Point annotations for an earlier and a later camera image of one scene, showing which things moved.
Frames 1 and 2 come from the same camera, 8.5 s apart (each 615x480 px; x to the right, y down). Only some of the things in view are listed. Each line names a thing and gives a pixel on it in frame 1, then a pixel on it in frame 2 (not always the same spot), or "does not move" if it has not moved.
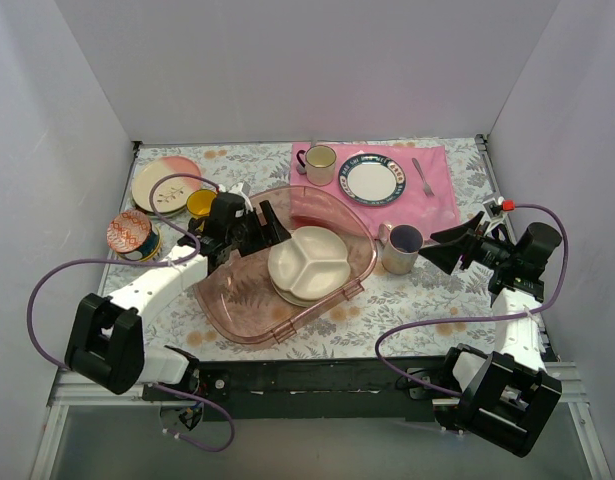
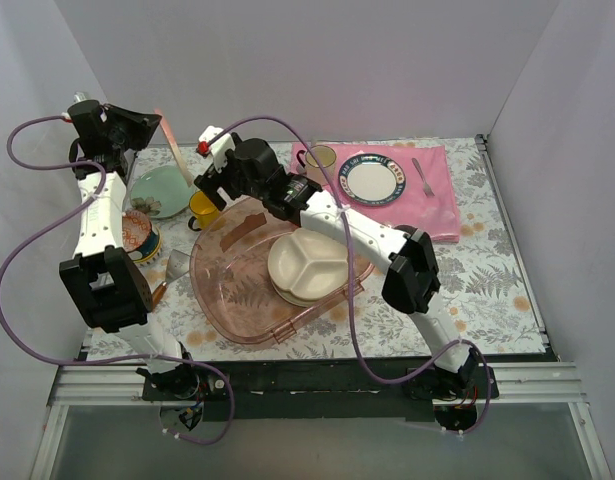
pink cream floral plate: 153,169 -> 167,130
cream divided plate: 311,264 does not move
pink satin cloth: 427,200 does not move
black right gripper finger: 445,256 -> 210,191
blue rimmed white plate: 372,179 does not move
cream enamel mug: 319,164 does not move
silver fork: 427,189 does not move
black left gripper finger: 270,234 -> 134,129
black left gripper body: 254,234 -> 138,123
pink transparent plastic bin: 238,301 does not move
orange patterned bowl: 128,231 does not move
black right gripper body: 472,247 -> 213,185
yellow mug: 199,202 does not move
